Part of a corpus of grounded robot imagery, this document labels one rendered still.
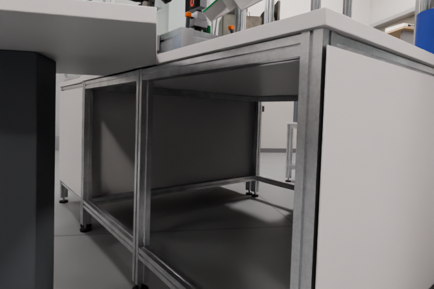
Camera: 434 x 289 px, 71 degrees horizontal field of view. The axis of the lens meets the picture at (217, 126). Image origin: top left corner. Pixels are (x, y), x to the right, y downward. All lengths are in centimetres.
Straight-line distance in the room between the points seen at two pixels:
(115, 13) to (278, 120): 525
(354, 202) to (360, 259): 13
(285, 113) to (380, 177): 505
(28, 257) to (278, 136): 506
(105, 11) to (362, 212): 62
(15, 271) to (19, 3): 74
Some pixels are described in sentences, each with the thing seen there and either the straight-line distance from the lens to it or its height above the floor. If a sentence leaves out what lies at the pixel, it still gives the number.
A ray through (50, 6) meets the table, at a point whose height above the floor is 84.
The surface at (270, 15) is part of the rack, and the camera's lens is 130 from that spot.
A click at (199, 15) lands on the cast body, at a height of 107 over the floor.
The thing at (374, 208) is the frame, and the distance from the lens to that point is 77.
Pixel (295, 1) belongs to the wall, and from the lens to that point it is 620.
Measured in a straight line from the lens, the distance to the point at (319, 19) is 57.
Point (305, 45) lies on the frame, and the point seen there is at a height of 80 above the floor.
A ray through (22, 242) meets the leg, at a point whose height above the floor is 30.
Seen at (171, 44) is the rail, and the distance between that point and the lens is 111.
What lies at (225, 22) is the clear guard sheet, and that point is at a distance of 284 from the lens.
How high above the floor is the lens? 68
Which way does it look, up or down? 2 degrees down
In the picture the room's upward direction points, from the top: 2 degrees clockwise
